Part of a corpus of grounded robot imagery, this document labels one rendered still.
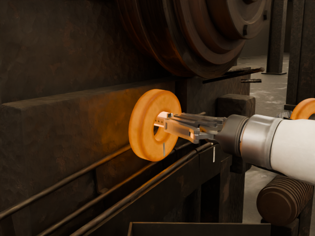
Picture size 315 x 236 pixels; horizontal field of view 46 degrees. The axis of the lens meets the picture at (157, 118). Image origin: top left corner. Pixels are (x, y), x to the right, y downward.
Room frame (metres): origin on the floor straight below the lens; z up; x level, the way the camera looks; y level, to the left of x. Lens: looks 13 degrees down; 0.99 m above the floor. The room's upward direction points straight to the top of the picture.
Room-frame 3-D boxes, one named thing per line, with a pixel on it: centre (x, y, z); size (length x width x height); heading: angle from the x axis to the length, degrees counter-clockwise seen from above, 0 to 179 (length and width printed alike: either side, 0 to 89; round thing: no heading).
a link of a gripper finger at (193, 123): (0.70, -0.06, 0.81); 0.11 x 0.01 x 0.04; 56
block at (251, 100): (1.13, -0.24, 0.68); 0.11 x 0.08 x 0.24; 54
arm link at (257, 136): (0.63, -0.19, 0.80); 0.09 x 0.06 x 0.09; 144
